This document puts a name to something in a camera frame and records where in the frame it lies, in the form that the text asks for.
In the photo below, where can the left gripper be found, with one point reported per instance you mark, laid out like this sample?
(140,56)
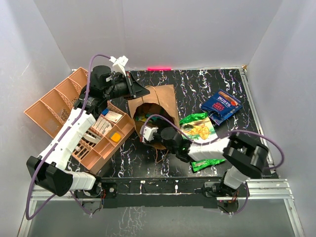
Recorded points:
(136,89)

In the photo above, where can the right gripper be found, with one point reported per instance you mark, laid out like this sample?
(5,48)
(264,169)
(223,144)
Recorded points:
(155,139)

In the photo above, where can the brown paper bag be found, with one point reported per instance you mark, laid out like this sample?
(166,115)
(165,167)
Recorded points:
(161,101)

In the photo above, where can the green yellow chips bag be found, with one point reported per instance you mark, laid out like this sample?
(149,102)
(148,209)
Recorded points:
(198,127)

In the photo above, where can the blue white snack packet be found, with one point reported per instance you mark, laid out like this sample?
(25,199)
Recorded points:
(219,118)

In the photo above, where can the dark blue snack bag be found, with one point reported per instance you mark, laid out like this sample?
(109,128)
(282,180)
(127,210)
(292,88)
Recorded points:
(221,102)

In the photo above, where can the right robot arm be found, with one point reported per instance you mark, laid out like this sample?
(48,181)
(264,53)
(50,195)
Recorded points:
(246,155)

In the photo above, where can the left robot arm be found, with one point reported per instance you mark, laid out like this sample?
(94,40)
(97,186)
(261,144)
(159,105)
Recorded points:
(77,147)

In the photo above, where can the green mango candy bag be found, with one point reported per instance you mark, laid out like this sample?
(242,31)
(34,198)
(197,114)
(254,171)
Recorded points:
(143,116)

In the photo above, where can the red green snack bag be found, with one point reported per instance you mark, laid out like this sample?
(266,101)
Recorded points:
(205,163)

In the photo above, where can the yellow sticky note pad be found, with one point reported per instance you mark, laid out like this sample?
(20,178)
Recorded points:
(115,137)

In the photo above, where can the card packs in organizer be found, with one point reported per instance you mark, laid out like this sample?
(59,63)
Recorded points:
(102,126)

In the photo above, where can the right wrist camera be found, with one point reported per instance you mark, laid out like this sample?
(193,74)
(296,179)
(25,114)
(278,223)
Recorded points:
(147,133)

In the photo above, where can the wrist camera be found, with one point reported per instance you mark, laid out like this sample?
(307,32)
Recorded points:
(147,133)
(119,64)

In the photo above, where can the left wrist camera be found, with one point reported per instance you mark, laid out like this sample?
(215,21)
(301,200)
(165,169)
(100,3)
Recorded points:
(119,64)

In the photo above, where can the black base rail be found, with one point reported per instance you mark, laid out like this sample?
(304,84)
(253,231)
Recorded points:
(166,192)

